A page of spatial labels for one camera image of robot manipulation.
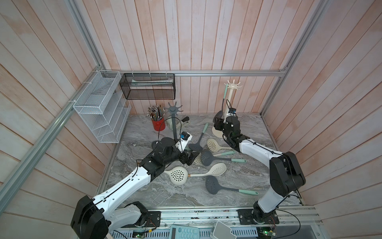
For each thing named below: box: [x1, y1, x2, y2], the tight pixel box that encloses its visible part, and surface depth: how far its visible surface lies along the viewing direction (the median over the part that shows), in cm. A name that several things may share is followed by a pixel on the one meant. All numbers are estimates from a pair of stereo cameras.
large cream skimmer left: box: [164, 165, 189, 186], surface depth 86 cm
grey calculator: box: [168, 224, 200, 239], surface depth 70 cm
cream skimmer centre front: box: [188, 162, 227, 177], surface depth 90 cm
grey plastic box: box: [212, 220, 237, 239], surface depth 64 cm
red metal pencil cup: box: [152, 117, 166, 132], surface depth 112 cm
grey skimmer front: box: [204, 175, 260, 196], surface depth 85 cm
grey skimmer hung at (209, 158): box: [200, 150, 248, 167], surface depth 96 cm
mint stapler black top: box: [176, 116, 190, 131], surface depth 113 cm
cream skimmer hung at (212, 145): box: [206, 138, 236, 155], surface depth 102 cm
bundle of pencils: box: [146, 104, 166, 122], surface depth 101 cm
